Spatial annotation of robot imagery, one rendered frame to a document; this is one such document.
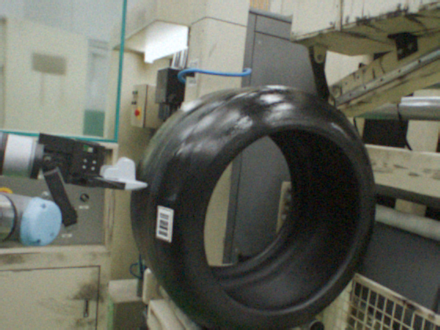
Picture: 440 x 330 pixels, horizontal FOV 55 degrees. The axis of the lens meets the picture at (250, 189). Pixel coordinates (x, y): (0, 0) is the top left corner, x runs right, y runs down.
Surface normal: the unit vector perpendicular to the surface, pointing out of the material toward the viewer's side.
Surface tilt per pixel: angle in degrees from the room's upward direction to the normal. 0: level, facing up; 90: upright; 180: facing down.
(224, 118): 55
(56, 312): 90
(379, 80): 90
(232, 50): 90
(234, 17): 90
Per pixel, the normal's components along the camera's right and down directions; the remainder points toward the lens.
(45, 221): 0.96, 0.14
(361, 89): -0.88, -0.03
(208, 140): -0.15, -0.34
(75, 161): 0.47, 0.18
